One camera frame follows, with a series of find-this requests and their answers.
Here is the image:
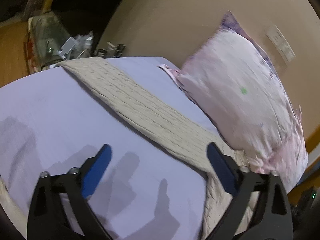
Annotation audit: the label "white wall socket plate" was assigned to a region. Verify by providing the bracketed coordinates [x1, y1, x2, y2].
[266, 25, 296, 64]

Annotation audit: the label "cream cable-knit sweater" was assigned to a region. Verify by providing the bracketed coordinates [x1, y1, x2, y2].
[61, 57, 248, 238]

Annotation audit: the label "cluttered bedside items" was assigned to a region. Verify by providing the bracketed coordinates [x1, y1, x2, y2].
[24, 12, 126, 74]

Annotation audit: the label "dark bedside device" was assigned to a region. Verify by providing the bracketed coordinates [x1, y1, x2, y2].
[291, 186, 318, 221]

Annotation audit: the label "pink floral pillow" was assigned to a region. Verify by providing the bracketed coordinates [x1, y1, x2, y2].
[161, 12, 308, 191]

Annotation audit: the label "lavender bed sheet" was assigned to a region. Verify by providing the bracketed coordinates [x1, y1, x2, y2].
[1, 67, 206, 239]

